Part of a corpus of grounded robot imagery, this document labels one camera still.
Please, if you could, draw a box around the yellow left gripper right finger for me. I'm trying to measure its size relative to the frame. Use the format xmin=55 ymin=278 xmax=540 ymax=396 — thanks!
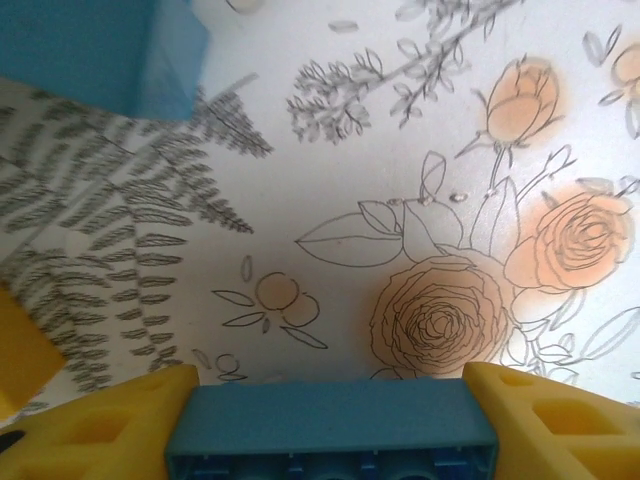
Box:
xmin=462 ymin=361 xmax=640 ymax=480

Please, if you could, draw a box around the orange lego brick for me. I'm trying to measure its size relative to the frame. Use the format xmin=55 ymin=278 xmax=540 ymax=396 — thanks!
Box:
xmin=0 ymin=284 xmax=67 ymax=421

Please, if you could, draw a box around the floral patterned table cover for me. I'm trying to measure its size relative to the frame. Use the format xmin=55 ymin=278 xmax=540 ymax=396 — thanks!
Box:
xmin=0 ymin=0 xmax=640 ymax=480

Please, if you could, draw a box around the blue lego brick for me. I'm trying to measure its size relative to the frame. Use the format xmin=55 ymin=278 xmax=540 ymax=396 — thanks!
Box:
xmin=0 ymin=0 xmax=210 ymax=123
xmin=164 ymin=379 xmax=501 ymax=480

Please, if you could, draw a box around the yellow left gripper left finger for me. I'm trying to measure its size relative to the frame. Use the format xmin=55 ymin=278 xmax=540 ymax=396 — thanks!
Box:
xmin=0 ymin=363 xmax=200 ymax=480

